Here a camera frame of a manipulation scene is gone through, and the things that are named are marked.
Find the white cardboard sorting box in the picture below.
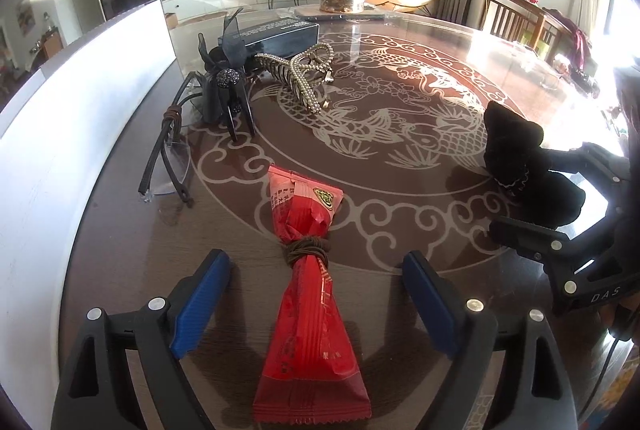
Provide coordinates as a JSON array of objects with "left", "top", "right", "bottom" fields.
[{"left": 1, "top": 0, "right": 176, "bottom": 429}]

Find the black rectangular box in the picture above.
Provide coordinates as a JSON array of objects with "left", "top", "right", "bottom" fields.
[{"left": 233, "top": 18, "right": 320, "bottom": 59}]

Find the gold beaded hair clip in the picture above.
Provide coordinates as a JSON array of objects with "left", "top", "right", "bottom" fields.
[{"left": 253, "top": 42, "right": 334, "bottom": 114}]

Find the black mesh bow hair clip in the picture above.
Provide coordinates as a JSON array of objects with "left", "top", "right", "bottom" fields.
[{"left": 198, "top": 7, "right": 255, "bottom": 142}]

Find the red snack packet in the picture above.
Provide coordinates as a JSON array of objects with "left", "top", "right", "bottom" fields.
[{"left": 253, "top": 166, "right": 372, "bottom": 424}]

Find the floral patterned cloth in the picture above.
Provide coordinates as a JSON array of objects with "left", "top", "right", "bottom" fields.
[{"left": 592, "top": 358, "right": 639, "bottom": 424}]

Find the wooden dining chair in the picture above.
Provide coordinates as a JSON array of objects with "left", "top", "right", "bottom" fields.
[{"left": 480, "top": 0, "right": 574, "bottom": 64}]

